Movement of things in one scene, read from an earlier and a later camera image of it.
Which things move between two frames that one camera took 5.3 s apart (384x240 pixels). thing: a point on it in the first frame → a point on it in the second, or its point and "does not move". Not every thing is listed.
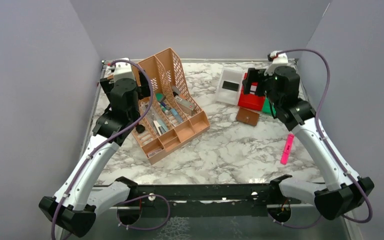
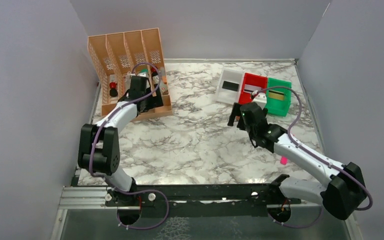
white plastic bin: [227, 96] does not move
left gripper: [143, 90] does not move
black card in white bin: [230, 86] does not move
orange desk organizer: [172, 112] → [116, 57]
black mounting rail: [210, 196] does not move
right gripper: [256, 75] → [236, 111]
